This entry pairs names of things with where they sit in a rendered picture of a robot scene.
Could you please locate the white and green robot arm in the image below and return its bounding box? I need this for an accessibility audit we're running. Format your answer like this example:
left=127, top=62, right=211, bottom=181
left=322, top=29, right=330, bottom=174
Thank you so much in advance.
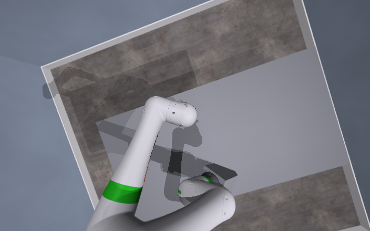
left=86, top=96, right=235, bottom=231

